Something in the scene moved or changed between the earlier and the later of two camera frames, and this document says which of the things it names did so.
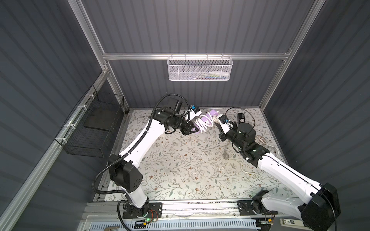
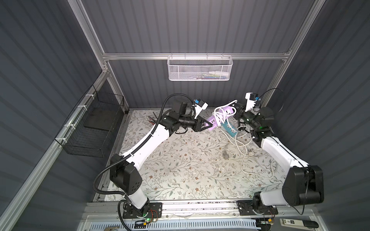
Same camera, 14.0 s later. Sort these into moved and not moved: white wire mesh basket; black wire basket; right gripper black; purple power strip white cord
Moved: right gripper black; purple power strip white cord
Not moved: white wire mesh basket; black wire basket
